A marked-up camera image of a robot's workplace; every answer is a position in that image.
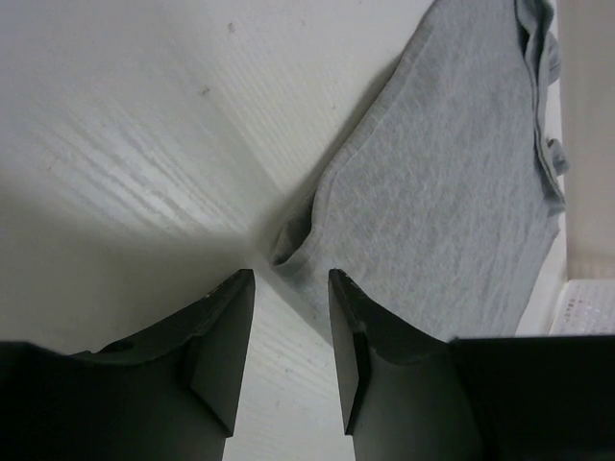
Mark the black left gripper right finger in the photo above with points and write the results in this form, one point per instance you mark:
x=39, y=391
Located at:
x=405, y=395

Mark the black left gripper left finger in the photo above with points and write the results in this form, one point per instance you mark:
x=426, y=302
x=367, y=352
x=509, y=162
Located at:
x=168, y=392

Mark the grey tank top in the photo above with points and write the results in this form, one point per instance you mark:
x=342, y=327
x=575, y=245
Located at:
x=443, y=203

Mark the white plastic basket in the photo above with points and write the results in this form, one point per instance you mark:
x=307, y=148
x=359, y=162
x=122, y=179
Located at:
x=585, y=307

